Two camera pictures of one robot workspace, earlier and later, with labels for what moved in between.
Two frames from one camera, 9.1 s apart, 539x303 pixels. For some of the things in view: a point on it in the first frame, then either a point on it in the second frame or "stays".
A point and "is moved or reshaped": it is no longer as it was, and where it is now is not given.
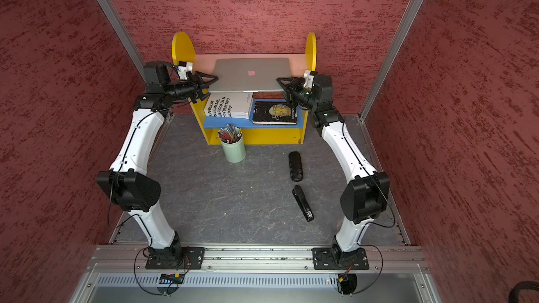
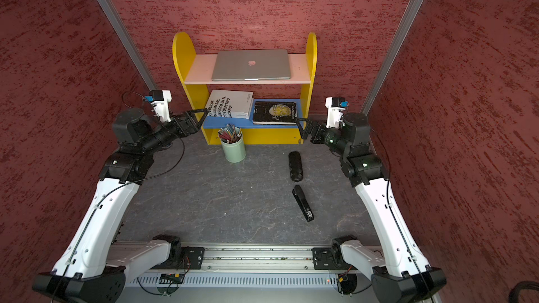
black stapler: (303, 203) stays
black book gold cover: (272, 112) stays
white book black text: (229, 104) stays
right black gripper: (292, 88) → (319, 127)
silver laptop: (250, 74) is moved or reshaped
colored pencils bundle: (228, 133) stays
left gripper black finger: (204, 80) → (191, 120)
